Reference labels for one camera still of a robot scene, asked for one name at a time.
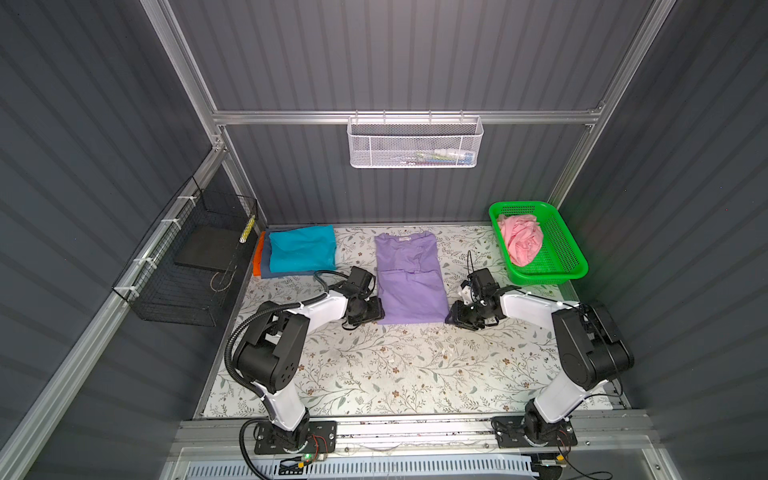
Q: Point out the pink t-shirt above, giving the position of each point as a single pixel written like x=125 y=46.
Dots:
x=522 y=237

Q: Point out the green plastic basket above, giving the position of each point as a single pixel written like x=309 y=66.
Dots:
x=558 y=261

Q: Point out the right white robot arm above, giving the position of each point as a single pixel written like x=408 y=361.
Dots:
x=591 y=352

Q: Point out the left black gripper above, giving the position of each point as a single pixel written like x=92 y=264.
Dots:
x=377 y=311

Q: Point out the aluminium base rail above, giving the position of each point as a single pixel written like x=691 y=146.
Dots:
x=428 y=434

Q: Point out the purple t-shirt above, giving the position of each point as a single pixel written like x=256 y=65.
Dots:
x=409 y=279

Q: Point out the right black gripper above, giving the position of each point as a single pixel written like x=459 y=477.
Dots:
x=458 y=318

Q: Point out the folded orange t-shirt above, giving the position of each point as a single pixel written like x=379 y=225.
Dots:
x=257 y=258

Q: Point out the folded teal t-shirt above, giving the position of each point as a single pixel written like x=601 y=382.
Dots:
x=306 y=249

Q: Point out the white wire mesh basket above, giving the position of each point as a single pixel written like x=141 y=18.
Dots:
x=414 y=142

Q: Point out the black wire basket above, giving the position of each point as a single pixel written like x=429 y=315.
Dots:
x=193 y=265

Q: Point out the floral table mat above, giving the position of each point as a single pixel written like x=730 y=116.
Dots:
x=383 y=369

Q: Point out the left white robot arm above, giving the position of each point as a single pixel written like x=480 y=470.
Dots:
x=263 y=353

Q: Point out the folded blue t-shirt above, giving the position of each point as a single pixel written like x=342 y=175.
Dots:
x=265 y=269

